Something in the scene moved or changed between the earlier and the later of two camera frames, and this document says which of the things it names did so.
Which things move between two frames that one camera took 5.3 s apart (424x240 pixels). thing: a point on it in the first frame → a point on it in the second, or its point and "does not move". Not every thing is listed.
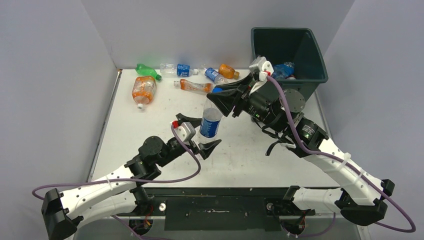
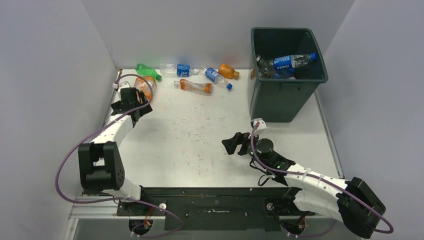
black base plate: [219, 209] does not move
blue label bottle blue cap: [214, 75] does not move
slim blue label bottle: [212, 116] → [293, 61]
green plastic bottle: [142, 70] does not move
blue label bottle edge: [282, 71] does not move
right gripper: [226, 100] → [239, 138]
